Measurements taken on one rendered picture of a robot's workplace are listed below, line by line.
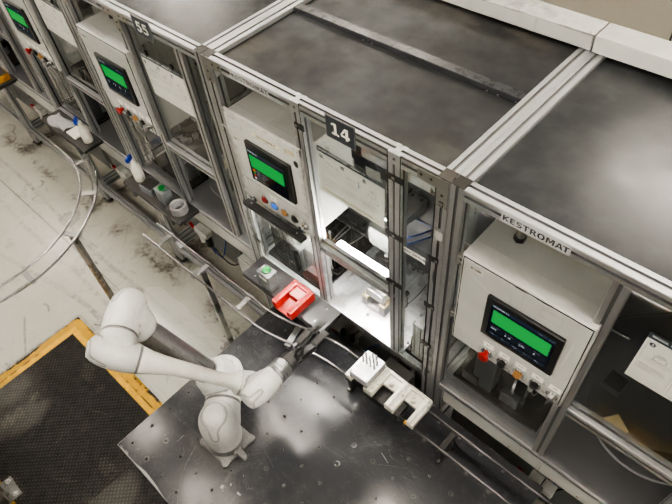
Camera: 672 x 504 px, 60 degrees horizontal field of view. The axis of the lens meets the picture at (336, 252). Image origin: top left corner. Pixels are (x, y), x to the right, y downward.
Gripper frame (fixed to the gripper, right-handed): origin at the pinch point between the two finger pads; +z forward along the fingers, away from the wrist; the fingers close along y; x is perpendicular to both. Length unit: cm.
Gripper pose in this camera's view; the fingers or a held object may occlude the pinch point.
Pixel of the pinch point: (320, 330)
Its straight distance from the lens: 239.7
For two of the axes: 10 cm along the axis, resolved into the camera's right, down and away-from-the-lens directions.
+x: -7.4, -4.8, 4.8
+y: -0.8, -6.4, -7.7
